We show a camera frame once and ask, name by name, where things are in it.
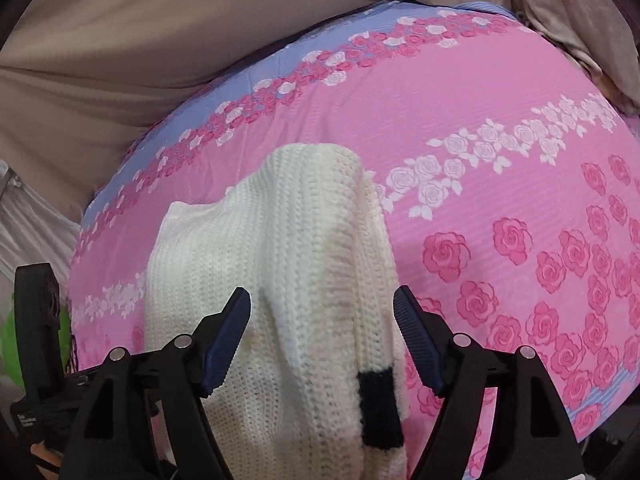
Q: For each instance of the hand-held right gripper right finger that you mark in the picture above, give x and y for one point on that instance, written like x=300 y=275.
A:
x=417 y=345

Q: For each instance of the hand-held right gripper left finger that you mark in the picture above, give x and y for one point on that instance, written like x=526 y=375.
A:
x=225 y=347

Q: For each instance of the white red black knit sweater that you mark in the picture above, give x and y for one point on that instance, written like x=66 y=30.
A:
x=300 y=240

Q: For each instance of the person's left hand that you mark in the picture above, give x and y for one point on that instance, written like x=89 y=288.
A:
x=44 y=460

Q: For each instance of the green plastic object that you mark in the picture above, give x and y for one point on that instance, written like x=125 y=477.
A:
x=7 y=340

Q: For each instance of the white sheer curtain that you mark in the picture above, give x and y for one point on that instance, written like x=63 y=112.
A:
x=30 y=240

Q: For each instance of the pink floral bed sheet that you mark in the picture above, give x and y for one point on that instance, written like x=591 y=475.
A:
x=475 y=135

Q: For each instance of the beige backdrop cloth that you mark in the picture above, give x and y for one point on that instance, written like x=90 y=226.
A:
x=150 y=35

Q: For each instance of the cream floral hanging cloth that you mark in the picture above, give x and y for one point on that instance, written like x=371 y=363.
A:
x=565 y=25

